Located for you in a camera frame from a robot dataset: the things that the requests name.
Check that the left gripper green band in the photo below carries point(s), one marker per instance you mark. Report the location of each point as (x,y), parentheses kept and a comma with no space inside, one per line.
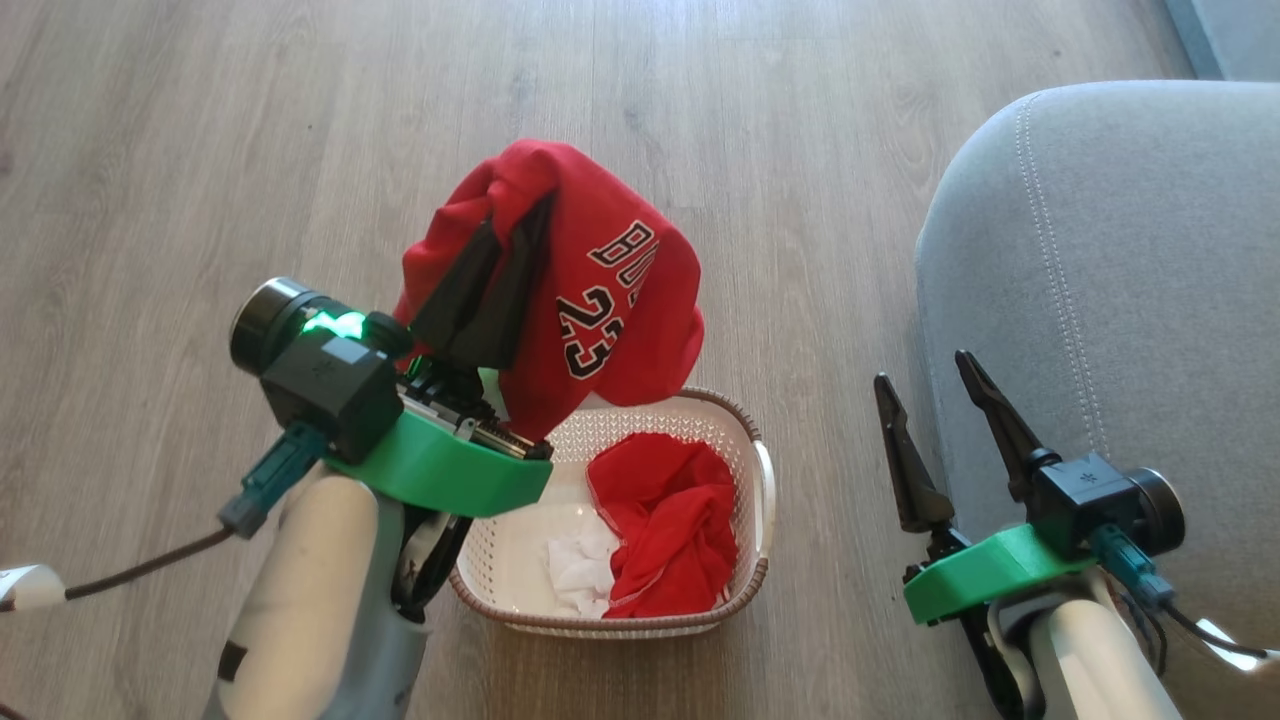
(440,465)

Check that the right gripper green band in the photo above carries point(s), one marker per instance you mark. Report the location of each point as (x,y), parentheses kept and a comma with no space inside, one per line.
(980,575)

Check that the red basketball jersey number 23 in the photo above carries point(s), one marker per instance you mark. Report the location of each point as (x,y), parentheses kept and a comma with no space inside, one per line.
(620,260)

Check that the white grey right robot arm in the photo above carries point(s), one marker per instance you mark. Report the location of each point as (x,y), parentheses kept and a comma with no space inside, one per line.
(1090,660)

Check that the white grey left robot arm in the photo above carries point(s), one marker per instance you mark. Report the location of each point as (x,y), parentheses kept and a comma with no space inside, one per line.
(300,600)

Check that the white lattice laundry basket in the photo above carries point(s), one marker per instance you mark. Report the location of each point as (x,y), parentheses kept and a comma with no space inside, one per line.
(515,565)

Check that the white crumpled cloth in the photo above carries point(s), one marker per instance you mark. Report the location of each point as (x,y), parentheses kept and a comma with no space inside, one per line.
(580,570)

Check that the red thin fabric garment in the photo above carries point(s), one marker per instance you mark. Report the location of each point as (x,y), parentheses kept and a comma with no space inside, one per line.
(670,520)

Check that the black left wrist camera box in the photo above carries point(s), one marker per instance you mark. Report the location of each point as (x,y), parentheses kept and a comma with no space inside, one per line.
(330,385)

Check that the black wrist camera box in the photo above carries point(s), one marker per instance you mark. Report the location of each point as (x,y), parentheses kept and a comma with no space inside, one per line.
(1085,495)
(330,385)

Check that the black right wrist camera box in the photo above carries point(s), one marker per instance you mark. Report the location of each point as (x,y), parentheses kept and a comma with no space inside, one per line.
(1085,495)

